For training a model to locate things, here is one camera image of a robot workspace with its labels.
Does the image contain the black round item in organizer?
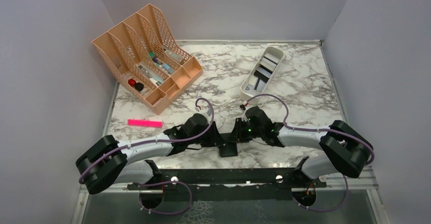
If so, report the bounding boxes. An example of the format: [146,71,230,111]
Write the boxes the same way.
[134,82,144,92]

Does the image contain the cream oblong plastic tray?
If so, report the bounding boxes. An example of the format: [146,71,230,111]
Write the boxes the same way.
[239,46,285,101]

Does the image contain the red round item in organizer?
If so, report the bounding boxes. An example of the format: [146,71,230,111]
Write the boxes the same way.
[128,79,136,87]

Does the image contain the pink rectangular bar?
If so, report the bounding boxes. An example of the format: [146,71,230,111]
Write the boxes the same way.
[128,119,163,128]

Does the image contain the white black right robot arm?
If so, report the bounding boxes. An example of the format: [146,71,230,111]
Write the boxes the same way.
[231,106,375,187]

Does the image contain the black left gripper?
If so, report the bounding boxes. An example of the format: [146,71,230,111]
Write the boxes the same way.
[188,121,226,147]

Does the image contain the teal pens in organizer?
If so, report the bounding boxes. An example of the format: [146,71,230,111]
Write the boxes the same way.
[148,52,175,74]

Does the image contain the peach plastic file organizer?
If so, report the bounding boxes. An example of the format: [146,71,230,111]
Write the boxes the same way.
[92,4,203,115]

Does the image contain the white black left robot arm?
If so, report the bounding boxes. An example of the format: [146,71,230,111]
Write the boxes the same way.
[75,113,225,195]

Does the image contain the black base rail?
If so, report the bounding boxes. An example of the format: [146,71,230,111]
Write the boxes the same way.
[127,168,327,202]

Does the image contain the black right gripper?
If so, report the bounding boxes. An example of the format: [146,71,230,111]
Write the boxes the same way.
[227,117,263,143]

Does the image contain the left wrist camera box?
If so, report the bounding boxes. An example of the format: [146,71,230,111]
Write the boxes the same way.
[198,108,212,120]

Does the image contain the grey device in organizer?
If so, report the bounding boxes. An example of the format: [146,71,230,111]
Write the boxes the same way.
[163,46,184,65]

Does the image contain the black leather card holder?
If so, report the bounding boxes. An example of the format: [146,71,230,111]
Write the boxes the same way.
[216,133,238,157]

